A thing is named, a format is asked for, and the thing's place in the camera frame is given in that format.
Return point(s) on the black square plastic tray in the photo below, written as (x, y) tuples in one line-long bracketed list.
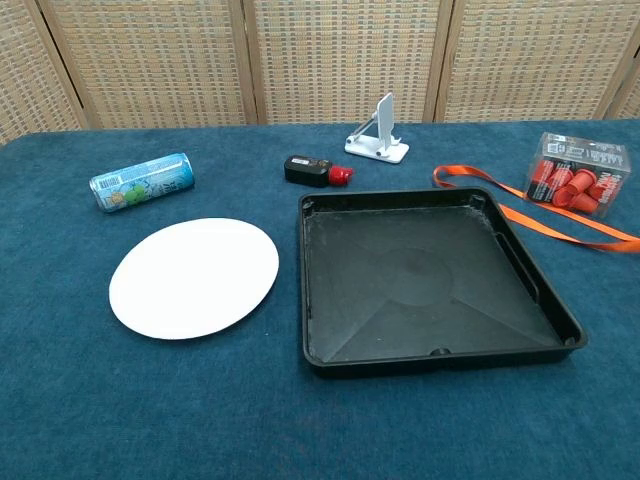
[(425, 280)]

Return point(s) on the white folding phone stand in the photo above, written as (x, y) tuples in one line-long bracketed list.
[(385, 117)]

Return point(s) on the woven folding screen panel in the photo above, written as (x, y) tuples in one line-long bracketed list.
[(150, 60), (350, 55), (530, 60), (631, 95), (25, 75)]

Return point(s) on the blue table cloth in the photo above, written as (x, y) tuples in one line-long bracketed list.
[(125, 400)]

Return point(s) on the white oval object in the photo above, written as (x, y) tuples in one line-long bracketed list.
[(195, 280)]

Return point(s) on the black bottle with red cap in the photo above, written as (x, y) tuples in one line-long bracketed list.
[(305, 171)]

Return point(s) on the blue drink can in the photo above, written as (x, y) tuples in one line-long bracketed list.
[(140, 182)]

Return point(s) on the clear box of red parts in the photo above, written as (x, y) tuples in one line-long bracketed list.
[(575, 185)]

